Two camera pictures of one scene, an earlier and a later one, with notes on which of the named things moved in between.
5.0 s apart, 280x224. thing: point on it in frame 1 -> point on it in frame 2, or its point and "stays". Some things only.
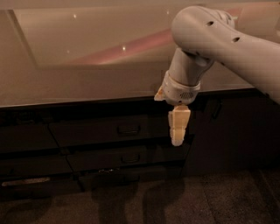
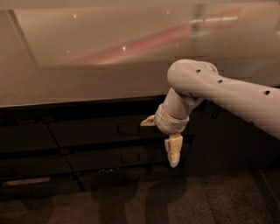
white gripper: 178,93 -> 171,124
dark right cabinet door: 234,132 stays
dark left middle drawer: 31,165 stays
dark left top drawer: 24,137 stays
